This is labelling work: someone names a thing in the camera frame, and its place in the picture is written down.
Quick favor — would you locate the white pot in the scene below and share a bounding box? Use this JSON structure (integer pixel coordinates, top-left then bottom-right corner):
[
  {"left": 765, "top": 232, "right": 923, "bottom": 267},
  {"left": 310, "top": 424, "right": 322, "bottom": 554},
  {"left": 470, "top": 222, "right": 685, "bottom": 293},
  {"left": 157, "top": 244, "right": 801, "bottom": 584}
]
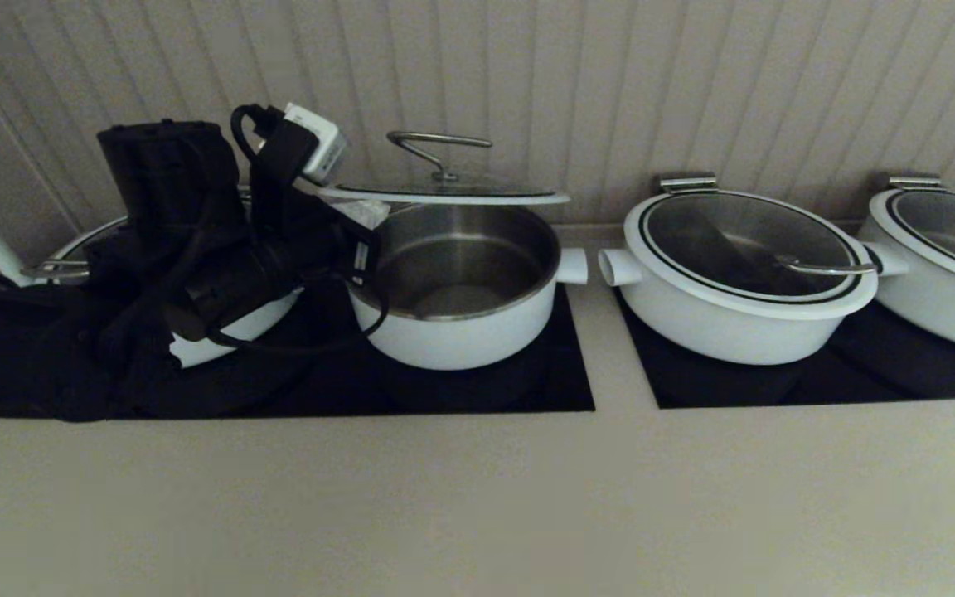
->
[
  {"left": 169, "top": 286, "right": 306, "bottom": 370},
  {"left": 349, "top": 203, "right": 589, "bottom": 371},
  {"left": 598, "top": 191, "right": 909, "bottom": 366},
  {"left": 859, "top": 189, "right": 955, "bottom": 357}
]

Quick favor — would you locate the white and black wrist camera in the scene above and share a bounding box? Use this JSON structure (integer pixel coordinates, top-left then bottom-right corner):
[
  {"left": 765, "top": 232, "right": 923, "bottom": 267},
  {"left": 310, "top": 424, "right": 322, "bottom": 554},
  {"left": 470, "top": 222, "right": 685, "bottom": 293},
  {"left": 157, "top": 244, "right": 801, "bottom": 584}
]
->
[{"left": 266, "top": 102, "right": 349, "bottom": 185}]

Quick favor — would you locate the black glass cooktop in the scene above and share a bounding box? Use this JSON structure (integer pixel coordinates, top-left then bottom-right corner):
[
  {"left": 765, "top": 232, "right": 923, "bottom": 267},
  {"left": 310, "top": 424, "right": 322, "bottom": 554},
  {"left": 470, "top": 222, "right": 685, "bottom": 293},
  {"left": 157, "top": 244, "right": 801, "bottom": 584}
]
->
[
  {"left": 0, "top": 286, "right": 596, "bottom": 420},
  {"left": 614, "top": 290, "right": 955, "bottom": 410}
]

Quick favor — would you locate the black camera cable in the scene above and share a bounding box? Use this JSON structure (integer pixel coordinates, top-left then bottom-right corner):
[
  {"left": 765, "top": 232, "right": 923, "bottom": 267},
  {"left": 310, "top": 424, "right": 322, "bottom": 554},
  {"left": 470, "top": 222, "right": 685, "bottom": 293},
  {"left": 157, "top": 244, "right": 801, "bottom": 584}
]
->
[{"left": 230, "top": 104, "right": 284, "bottom": 164}]

